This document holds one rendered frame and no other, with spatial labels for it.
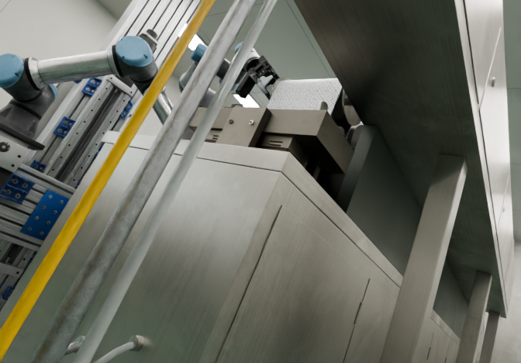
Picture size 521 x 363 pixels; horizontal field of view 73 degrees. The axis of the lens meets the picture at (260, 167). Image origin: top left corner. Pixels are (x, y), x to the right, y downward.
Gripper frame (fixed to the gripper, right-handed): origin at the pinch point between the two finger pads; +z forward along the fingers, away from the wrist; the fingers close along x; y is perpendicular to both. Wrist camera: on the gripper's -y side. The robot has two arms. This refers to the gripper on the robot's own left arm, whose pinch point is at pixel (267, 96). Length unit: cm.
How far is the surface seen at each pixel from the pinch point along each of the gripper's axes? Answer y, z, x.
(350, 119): 15.7, 29.0, 1.8
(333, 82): 18.3, 20.1, -4.9
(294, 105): 5.5, 17.9, -5.1
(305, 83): 12.2, 12.8, -4.9
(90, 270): -11, 82, -61
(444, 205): 19, 62, 8
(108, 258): -10, 82, -60
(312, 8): 18, 40, -39
